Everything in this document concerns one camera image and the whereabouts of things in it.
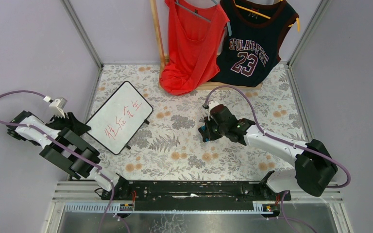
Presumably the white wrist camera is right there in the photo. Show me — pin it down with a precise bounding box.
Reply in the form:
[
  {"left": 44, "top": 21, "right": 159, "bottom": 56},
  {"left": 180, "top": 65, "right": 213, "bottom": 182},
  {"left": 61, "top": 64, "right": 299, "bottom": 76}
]
[
  {"left": 43, "top": 96, "right": 68, "bottom": 118},
  {"left": 202, "top": 100, "right": 219, "bottom": 111}
]

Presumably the black number 23 jersey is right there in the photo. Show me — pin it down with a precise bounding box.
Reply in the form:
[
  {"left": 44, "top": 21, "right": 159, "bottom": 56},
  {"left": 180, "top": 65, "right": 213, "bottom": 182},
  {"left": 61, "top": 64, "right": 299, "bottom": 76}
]
[{"left": 211, "top": 0, "right": 299, "bottom": 87}]

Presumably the red tank top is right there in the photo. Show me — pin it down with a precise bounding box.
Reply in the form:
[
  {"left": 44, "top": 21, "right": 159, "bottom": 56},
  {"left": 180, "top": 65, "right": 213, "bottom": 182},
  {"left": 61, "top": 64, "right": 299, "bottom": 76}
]
[{"left": 160, "top": 0, "right": 230, "bottom": 96}]

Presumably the wooden clothes rack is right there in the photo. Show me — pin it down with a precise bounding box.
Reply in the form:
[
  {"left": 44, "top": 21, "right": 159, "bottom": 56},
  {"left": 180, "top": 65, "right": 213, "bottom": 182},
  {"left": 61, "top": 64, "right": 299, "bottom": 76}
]
[{"left": 150, "top": 0, "right": 263, "bottom": 91}]

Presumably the yellow clothes hanger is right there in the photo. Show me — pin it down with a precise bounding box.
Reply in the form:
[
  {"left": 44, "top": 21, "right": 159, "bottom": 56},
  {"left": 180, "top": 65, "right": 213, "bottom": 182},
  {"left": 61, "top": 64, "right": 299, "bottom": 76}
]
[{"left": 233, "top": 0, "right": 301, "bottom": 33}]

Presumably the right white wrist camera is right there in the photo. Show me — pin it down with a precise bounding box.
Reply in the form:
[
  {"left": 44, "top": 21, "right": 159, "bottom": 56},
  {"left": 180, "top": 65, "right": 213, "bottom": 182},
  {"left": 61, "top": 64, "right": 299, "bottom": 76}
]
[{"left": 202, "top": 100, "right": 219, "bottom": 111}]

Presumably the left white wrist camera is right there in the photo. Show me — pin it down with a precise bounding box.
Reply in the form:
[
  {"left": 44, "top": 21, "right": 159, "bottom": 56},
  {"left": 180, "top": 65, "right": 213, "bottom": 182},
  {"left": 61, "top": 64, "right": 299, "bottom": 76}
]
[{"left": 43, "top": 96, "right": 68, "bottom": 118}]

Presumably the grey clothes hanger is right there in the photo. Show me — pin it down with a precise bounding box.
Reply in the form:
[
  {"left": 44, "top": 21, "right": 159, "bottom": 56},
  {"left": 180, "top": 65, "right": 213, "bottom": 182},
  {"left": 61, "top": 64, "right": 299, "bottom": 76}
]
[{"left": 175, "top": 0, "right": 232, "bottom": 36}]

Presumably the floral table cloth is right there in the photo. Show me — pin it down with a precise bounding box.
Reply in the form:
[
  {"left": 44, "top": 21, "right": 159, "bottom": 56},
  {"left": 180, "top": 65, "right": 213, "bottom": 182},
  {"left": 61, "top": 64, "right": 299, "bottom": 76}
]
[{"left": 85, "top": 64, "right": 305, "bottom": 181}]

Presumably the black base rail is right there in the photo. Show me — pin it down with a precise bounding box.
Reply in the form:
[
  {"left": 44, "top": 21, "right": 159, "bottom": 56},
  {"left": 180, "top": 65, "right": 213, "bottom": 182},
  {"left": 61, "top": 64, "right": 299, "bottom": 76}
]
[{"left": 95, "top": 179, "right": 291, "bottom": 208}]

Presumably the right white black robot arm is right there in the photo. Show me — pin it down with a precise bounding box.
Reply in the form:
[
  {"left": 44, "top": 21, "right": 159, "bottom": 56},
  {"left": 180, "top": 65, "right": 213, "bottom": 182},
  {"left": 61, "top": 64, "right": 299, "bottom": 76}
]
[{"left": 199, "top": 101, "right": 338, "bottom": 197}]

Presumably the white board black frame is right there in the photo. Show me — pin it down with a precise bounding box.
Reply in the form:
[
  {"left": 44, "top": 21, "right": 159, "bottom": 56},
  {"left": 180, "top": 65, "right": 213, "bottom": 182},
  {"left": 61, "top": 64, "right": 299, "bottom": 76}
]
[{"left": 86, "top": 81, "right": 153, "bottom": 155}]

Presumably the white slotted cable duct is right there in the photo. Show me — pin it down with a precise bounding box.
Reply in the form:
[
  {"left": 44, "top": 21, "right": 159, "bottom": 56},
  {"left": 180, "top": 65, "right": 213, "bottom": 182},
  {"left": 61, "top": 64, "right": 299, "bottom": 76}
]
[{"left": 64, "top": 201, "right": 279, "bottom": 216}]

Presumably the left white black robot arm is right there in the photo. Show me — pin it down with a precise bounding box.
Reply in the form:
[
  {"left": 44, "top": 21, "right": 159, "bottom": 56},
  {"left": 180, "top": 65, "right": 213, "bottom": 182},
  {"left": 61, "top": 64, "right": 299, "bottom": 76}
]
[{"left": 6, "top": 111, "right": 119, "bottom": 191}]

